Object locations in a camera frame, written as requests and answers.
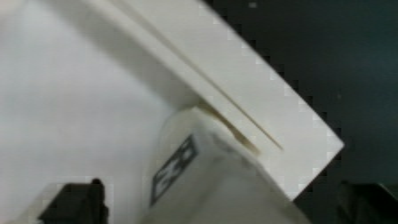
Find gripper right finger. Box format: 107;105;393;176
336;181;398;224

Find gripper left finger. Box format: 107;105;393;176
39;179;108;224

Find white table leg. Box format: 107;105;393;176
140;107;311;224

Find white square tabletop part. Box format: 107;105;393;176
0;0;343;224

